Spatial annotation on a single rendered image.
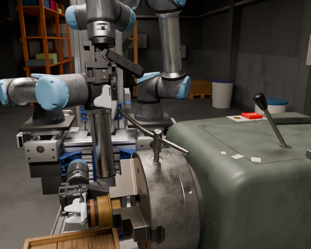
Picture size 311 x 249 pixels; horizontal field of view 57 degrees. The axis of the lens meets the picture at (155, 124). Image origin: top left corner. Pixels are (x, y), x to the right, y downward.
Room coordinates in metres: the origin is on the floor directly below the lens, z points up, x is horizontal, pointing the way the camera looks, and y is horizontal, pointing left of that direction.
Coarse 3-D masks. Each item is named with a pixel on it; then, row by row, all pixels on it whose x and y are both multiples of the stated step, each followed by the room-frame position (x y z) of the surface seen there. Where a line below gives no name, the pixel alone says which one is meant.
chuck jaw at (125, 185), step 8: (120, 160) 0.78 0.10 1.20; (128, 160) 0.78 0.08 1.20; (120, 168) 0.77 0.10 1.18; (128, 168) 0.77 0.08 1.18; (120, 176) 0.75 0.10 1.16; (128, 176) 0.76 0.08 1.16; (120, 184) 0.74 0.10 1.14; (128, 184) 0.75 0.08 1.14; (136, 184) 0.75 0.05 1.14; (112, 192) 0.72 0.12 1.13; (120, 192) 0.73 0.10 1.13; (128, 192) 0.73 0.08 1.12; (136, 192) 0.74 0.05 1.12
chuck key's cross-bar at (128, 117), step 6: (120, 108) 0.80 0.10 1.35; (126, 114) 0.78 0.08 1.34; (132, 120) 0.76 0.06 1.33; (138, 126) 0.74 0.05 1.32; (144, 132) 0.73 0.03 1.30; (150, 132) 0.72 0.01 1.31; (162, 138) 0.69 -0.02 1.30; (168, 144) 0.67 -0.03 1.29; (174, 144) 0.66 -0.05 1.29; (180, 150) 0.65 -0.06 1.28; (186, 150) 0.64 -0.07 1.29
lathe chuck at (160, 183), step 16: (144, 160) 0.71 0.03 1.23; (144, 176) 0.66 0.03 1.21; (160, 176) 0.66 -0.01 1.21; (176, 176) 0.67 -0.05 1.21; (144, 192) 0.66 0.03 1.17; (160, 192) 0.63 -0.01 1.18; (176, 192) 0.63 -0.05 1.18; (144, 208) 0.66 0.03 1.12; (160, 208) 0.61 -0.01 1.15; (176, 208) 0.61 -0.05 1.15; (160, 224) 0.59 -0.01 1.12; (176, 224) 0.60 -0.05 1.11; (176, 240) 0.60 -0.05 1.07
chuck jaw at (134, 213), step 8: (120, 208) 0.69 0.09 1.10; (128, 208) 0.69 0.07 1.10; (136, 208) 0.69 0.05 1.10; (120, 216) 0.66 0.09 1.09; (128, 216) 0.65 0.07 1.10; (136, 216) 0.65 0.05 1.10; (144, 216) 0.65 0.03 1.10; (120, 224) 0.66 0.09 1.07; (128, 224) 0.63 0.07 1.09; (136, 224) 0.61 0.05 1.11; (144, 224) 0.61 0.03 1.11; (136, 232) 0.59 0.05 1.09; (144, 232) 0.60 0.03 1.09; (152, 232) 0.59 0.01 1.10; (160, 232) 0.60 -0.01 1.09; (136, 240) 0.59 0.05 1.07; (144, 240) 0.60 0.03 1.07; (152, 240) 0.59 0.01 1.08; (160, 240) 0.59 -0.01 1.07
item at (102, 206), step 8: (88, 200) 0.71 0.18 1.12; (96, 200) 0.71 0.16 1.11; (104, 200) 0.70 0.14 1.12; (112, 200) 0.71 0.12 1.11; (88, 208) 0.67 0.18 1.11; (96, 208) 0.68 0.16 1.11; (104, 208) 0.68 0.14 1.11; (112, 208) 0.69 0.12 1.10; (88, 216) 0.66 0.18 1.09; (96, 216) 0.67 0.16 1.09; (104, 216) 0.67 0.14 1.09; (112, 216) 0.67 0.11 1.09; (88, 224) 0.66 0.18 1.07; (96, 224) 0.67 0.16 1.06; (104, 224) 0.67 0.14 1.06; (112, 224) 0.67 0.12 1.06
